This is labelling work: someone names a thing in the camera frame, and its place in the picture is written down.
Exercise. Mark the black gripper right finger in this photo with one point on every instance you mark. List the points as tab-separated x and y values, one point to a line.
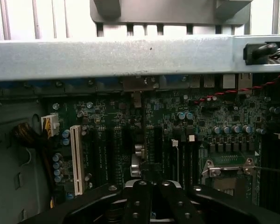
219	207

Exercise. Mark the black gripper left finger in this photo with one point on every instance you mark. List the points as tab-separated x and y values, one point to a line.
95	207

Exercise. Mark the CPU socket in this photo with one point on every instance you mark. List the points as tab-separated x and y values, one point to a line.
228	184

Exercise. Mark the white expansion slot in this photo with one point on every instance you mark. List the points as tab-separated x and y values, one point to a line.
77	158

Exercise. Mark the socket locking lever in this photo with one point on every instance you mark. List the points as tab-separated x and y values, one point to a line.
270	169

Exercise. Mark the green Dell motherboard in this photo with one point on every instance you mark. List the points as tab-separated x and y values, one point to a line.
200	116

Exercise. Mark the open black PC case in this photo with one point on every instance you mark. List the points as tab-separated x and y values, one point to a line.
107	58

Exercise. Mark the black case release latch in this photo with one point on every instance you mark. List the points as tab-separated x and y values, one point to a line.
259	53

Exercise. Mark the grey plastic parts rack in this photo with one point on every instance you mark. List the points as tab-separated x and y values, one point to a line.
165	11

